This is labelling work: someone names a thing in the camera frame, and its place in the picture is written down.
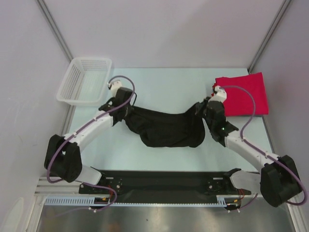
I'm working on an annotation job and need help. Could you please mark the black t shirt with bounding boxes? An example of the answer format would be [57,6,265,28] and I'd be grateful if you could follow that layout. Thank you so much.
[125,105,205,148]

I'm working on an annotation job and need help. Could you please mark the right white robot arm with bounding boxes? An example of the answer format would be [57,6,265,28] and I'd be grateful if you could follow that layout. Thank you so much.
[195,97,308,207]

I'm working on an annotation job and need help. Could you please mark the red folded t shirt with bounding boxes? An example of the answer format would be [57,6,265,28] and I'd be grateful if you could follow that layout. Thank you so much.
[211,83,217,97]

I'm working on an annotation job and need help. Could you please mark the pink folded t shirt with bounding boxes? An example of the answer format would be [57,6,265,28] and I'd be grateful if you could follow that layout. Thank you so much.
[215,72,269,116]

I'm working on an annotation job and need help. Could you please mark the white plastic basket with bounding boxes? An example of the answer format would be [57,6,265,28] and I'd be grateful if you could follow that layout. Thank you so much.
[56,57,112,106]

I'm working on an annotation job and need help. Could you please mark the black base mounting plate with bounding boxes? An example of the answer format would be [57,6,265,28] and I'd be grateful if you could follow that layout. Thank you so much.
[79,171,239,198]

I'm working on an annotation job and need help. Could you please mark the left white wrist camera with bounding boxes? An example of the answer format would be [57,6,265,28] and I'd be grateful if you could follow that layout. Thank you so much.
[108,80,123,91]

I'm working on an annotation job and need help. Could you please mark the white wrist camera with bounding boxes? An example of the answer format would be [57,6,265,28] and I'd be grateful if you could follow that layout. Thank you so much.
[108,80,123,91]
[209,86,227,103]

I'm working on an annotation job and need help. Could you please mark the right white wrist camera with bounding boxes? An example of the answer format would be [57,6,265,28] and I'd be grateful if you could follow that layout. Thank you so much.
[209,86,227,103]

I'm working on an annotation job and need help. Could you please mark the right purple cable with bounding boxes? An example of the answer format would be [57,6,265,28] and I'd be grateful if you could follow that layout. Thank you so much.
[217,85,304,213]

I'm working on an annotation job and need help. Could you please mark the purple cable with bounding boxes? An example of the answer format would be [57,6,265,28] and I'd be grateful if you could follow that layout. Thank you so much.
[217,85,304,213]
[46,75,136,213]

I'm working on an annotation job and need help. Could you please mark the white slotted cable duct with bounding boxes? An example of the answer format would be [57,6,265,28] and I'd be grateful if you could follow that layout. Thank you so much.
[44,194,239,207]

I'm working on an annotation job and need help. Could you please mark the left aluminium frame post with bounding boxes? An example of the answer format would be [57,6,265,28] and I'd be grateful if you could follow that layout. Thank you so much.
[35,0,74,63]

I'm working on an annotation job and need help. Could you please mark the aluminium frame post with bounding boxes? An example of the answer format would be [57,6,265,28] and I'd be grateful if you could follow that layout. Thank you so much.
[247,0,293,73]
[35,0,74,63]

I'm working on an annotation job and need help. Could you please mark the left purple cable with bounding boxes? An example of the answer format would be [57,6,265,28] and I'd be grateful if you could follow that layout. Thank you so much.
[46,75,136,213]

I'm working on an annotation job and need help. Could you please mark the aluminium front rail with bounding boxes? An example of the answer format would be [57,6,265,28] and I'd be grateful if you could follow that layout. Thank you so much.
[35,177,81,196]

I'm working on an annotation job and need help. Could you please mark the right aluminium frame post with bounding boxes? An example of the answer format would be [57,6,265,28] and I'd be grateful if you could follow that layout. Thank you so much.
[247,0,293,73]

